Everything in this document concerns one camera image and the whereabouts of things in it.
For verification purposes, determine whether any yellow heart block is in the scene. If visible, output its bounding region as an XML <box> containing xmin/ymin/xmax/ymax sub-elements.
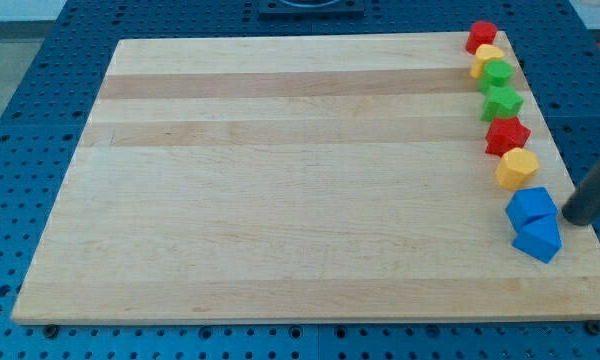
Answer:
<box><xmin>469</xmin><ymin>44</ymin><xmax>504</xmax><ymax>79</ymax></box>

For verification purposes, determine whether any green star block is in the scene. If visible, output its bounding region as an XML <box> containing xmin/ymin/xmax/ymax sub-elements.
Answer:
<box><xmin>481</xmin><ymin>85</ymin><xmax>524</xmax><ymax>122</ymax></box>

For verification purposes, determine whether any blue cube block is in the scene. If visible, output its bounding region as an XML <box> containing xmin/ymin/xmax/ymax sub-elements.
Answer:
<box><xmin>505</xmin><ymin>187</ymin><xmax>558</xmax><ymax>231</ymax></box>

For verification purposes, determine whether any blue triangle block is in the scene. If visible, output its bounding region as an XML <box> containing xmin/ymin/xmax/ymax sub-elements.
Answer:
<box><xmin>512</xmin><ymin>216</ymin><xmax>562</xmax><ymax>263</ymax></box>

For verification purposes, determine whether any green circle block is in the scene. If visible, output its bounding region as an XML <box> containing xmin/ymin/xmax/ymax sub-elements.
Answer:
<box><xmin>478</xmin><ymin>60</ymin><xmax>514</xmax><ymax>94</ymax></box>

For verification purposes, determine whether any wooden board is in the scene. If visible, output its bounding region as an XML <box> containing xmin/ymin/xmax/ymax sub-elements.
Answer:
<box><xmin>12</xmin><ymin>32</ymin><xmax>600</xmax><ymax>325</ymax></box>

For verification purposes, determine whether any red star block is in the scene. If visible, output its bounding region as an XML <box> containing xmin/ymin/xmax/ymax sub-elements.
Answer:
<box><xmin>485</xmin><ymin>117</ymin><xmax>531</xmax><ymax>157</ymax></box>

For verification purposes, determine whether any yellow hexagon block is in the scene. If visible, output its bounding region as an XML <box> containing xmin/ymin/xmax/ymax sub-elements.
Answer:
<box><xmin>495</xmin><ymin>148</ymin><xmax>540</xmax><ymax>191</ymax></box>

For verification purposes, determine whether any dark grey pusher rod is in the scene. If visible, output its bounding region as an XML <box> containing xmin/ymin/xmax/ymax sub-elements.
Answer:
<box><xmin>561</xmin><ymin>160</ymin><xmax>600</xmax><ymax>226</ymax></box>

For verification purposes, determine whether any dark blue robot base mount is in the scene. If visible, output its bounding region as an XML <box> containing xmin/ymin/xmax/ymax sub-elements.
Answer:
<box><xmin>258</xmin><ymin>0</ymin><xmax>365</xmax><ymax>19</ymax></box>

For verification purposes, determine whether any red cylinder block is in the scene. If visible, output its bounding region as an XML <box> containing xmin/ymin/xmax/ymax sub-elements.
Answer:
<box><xmin>465</xmin><ymin>20</ymin><xmax>498</xmax><ymax>54</ymax></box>

